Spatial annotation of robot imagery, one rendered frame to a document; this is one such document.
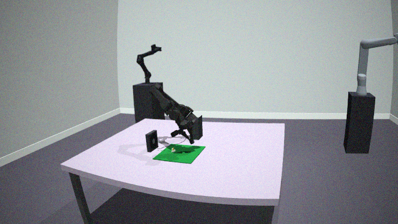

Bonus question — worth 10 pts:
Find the green circuit board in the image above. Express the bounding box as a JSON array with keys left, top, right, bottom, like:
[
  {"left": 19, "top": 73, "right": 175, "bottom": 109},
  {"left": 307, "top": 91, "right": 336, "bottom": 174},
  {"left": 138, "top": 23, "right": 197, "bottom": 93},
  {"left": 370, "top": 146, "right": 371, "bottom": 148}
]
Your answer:
[{"left": 153, "top": 144, "right": 205, "bottom": 164}]

